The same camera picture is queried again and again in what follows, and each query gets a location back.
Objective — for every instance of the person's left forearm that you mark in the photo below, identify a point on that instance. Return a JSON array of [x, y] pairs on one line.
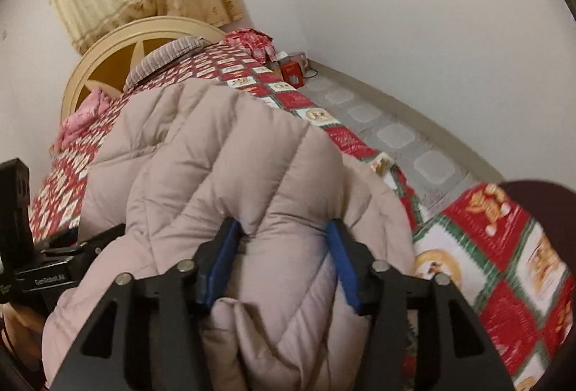
[[20, 325]]

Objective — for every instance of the cream wooden headboard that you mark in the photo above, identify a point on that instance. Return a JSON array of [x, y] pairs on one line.
[[103, 62]]

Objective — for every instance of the red checkered printed bedspread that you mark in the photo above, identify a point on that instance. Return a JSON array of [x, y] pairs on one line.
[[490, 265]]

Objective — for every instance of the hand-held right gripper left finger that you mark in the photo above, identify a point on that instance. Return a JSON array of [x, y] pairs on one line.
[[224, 258]]

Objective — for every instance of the pink pillow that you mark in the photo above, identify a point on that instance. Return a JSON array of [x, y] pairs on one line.
[[83, 114]]

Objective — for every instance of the dark maroon cloth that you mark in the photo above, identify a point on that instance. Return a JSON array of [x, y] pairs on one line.
[[544, 215]]

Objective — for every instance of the white container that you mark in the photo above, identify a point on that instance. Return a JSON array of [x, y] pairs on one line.
[[292, 57]]

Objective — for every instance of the grey striped pillow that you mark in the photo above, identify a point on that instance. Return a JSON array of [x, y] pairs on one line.
[[162, 55]]

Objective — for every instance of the red floral pillow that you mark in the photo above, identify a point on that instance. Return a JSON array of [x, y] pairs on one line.
[[252, 41]]

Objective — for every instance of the small red box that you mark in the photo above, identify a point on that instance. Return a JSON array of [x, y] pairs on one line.
[[291, 73]]

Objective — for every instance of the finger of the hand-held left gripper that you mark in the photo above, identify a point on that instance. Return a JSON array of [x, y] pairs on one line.
[[85, 240]]

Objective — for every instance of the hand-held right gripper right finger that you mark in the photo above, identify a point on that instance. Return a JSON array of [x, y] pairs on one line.
[[343, 269]]

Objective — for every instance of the beige puffer jacket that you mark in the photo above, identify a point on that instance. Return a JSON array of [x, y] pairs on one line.
[[216, 166]]

